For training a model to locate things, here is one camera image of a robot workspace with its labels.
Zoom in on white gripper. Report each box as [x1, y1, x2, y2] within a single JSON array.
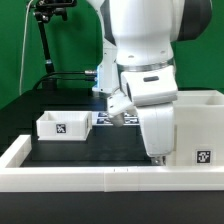
[[136, 103, 174, 165]]

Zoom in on white drawer cabinet box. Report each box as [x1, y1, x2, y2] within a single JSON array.
[[166, 90, 224, 166]]

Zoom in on white drawer tray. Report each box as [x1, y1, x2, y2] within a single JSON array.
[[36, 111, 92, 141]]

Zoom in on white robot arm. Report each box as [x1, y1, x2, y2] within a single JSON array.
[[87, 0, 212, 165]]

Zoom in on white marker tag plate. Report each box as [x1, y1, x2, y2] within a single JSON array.
[[92, 111, 139, 126]]

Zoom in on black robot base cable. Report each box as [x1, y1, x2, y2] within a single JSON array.
[[32, 69, 99, 91]]

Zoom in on white U-shaped border frame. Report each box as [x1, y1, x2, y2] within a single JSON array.
[[0, 135, 224, 192]]

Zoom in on black camera stand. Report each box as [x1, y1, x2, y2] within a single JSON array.
[[34, 0, 77, 91]]

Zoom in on white hanging cable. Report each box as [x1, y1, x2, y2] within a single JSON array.
[[18, 0, 36, 96]]

